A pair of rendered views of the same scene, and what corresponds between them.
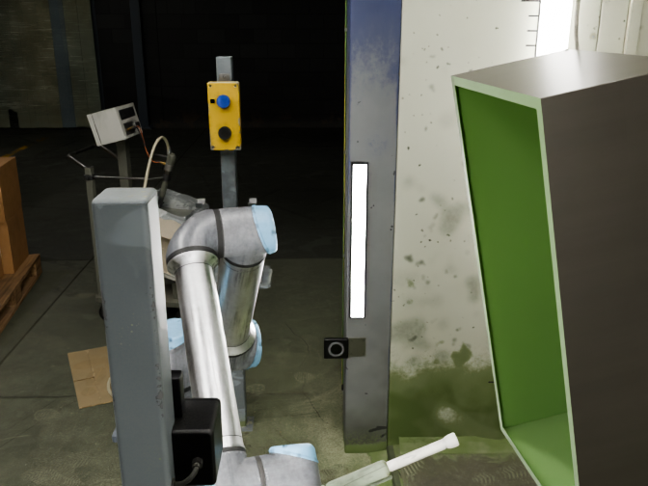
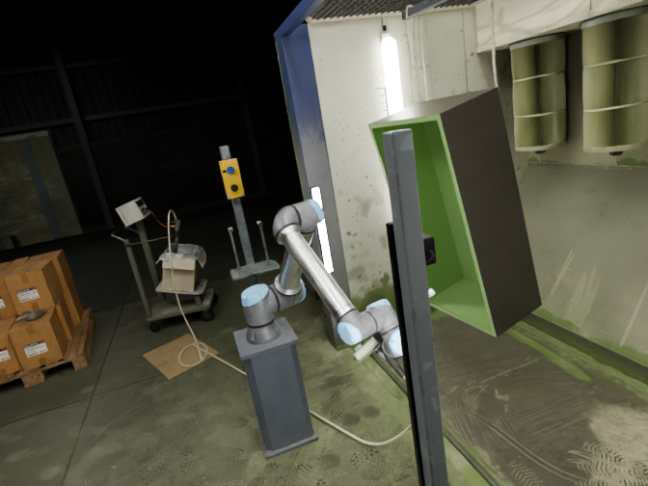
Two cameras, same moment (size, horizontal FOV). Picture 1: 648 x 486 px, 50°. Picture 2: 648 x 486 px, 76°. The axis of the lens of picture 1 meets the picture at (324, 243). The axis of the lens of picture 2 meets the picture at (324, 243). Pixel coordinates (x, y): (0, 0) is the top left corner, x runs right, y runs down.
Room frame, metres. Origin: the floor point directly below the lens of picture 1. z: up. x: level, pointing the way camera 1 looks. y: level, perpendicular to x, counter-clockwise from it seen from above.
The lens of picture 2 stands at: (-0.22, 0.60, 1.68)
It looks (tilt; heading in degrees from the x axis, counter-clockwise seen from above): 16 degrees down; 345
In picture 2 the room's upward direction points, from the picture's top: 10 degrees counter-clockwise
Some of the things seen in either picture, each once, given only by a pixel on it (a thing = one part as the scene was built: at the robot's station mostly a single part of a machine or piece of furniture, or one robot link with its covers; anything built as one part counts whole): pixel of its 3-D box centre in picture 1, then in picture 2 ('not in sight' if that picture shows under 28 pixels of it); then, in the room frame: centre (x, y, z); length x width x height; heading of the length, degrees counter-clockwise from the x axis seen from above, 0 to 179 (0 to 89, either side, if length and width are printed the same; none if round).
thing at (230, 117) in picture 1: (225, 116); (231, 178); (2.69, 0.38, 1.42); 0.12 x 0.06 x 0.26; 91
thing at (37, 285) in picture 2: not in sight; (36, 285); (4.05, 2.24, 0.69); 0.38 x 0.29 x 0.36; 3
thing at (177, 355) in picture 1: (173, 352); (258, 303); (1.86, 0.45, 0.83); 0.17 x 0.15 x 0.18; 107
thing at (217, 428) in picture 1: (179, 439); (412, 251); (0.65, 0.16, 1.35); 0.09 x 0.07 x 0.07; 91
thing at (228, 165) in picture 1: (232, 256); (249, 258); (2.75, 0.39, 0.82); 0.06 x 0.06 x 1.64; 1
